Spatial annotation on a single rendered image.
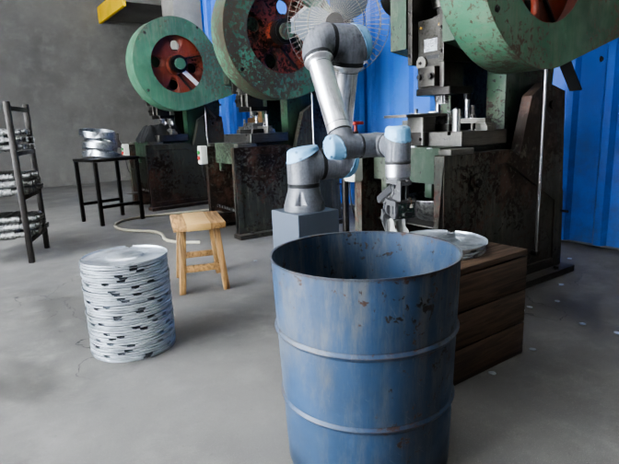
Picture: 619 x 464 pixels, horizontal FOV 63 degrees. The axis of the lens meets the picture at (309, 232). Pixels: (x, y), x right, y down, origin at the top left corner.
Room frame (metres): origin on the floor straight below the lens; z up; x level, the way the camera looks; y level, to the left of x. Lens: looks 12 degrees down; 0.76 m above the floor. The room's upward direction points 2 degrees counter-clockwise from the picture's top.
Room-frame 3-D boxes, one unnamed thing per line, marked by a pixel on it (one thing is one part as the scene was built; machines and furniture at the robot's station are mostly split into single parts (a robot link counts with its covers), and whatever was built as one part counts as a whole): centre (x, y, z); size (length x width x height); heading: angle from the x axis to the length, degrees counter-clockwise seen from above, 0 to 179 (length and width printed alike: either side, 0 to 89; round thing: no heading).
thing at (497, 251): (1.57, -0.41, 0.18); 0.40 x 0.38 x 0.35; 125
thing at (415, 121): (2.20, -0.47, 0.72); 0.25 x 0.14 x 0.14; 125
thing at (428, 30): (2.28, -0.58, 1.04); 0.17 x 0.15 x 0.30; 125
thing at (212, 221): (2.43, 0.55, 0.16); 0.34 x 0.24 x 0.34; 17
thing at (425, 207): (2.30, -0.62, 0.36); 0.34 x 0.34 x 0.10
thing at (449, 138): (2.30, -0.62, 0.68); 0.45 x 0.30 x 0.06; 35
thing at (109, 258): (1.71, 0.65, 0.33); 0.29 x 0.29 x 0.01
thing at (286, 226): (1.84, 0.01, 0.23); 0.18 x 0.18 x 0.45; 35
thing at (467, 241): (1.57, -0.42, 0.38); 0.29 x 0.29 x 0.01
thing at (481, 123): (2.16, -0.71, 0.76); 0.17 x 0.06 x 0.10; 35
